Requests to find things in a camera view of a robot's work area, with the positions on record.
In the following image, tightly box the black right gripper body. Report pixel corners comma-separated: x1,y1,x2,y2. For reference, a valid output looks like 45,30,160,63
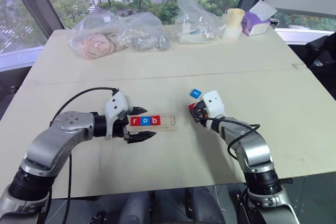
192,100,210,127

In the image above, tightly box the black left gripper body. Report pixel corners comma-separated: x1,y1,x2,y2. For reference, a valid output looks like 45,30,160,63
112,118,131,144

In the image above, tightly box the wooden letter tray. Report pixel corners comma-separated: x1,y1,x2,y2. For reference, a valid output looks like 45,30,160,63
125,114,178,132

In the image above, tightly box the clear bag with grey item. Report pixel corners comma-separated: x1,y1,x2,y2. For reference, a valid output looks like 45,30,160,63
122,12,172,53

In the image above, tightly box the dark rounded shape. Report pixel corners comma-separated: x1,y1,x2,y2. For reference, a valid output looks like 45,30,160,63
122,190,156,224

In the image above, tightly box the clear bag with white items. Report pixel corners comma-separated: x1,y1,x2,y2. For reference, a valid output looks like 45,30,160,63
174,0,224,45

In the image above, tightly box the clear bag with pink items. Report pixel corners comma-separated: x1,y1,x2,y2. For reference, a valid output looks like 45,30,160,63
67,14,133,61

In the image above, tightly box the purple tissue box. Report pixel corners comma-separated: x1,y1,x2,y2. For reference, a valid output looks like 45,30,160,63
240,0,278,37

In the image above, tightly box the black chair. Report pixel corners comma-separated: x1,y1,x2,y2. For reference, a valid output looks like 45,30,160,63
301,31,336,84

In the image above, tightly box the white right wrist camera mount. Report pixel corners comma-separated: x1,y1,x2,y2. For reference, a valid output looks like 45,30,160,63
201,90,227,120

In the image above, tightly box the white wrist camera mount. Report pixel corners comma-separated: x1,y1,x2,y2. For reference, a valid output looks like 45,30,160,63
103,91,134,141
201,90,227,120

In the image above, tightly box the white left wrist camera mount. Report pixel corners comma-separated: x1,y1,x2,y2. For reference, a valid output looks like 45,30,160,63
103,91,134,141

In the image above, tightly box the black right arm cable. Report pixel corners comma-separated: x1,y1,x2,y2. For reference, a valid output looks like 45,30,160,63
203,117,262,161

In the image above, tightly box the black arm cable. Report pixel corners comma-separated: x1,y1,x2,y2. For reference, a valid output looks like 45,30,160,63
203,117,262,161
48,87,120,209

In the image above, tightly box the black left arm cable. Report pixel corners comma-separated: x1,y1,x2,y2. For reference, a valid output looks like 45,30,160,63
48,87,120,209

